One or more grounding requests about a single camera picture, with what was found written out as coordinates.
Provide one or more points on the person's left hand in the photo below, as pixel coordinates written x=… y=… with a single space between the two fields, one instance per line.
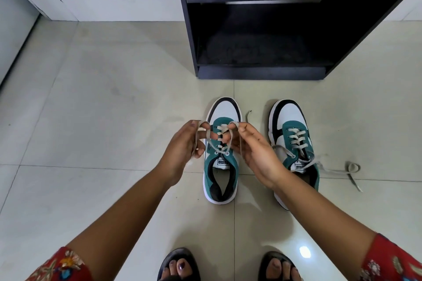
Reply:
x=178 y=152

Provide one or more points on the person's right hand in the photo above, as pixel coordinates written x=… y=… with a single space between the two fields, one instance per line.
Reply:
x=260 y=159

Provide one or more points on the person's right fingers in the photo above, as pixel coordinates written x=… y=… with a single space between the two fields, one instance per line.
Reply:
x=247 y=136

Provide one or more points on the person's left fingers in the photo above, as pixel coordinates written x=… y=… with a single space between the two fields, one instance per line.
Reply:
x=201 y=144

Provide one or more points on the grey shoelace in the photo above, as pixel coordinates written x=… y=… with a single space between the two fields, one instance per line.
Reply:
x=209 y=141
x=352 y=168

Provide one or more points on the person's right forearm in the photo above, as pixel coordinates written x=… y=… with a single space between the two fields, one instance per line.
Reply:
x=323 y=221

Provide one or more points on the person's left forearm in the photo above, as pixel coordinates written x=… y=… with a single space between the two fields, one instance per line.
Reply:
x=122 y=224

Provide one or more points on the green white sneaker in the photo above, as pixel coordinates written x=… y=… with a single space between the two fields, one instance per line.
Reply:
x=224 y=109
x=290 y=111

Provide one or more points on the black shelf unit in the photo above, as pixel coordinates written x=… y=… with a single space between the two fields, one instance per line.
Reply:
x=263 y=73

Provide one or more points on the black sandal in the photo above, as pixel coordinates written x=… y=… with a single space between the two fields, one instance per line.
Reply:
x=178 y=252
x=273 y=254

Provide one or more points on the person's left foot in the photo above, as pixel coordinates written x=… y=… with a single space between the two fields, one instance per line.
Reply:
x=179 y=269

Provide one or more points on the person's foot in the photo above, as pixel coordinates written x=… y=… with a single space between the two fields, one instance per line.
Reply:
x=280 y=269
x=179 y=269

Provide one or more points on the person's right foot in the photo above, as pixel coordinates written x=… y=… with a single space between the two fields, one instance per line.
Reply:
x=280 y=269

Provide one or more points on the red floral sleeve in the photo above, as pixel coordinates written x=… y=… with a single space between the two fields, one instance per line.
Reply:
x=392 y=261
x=62 y=267

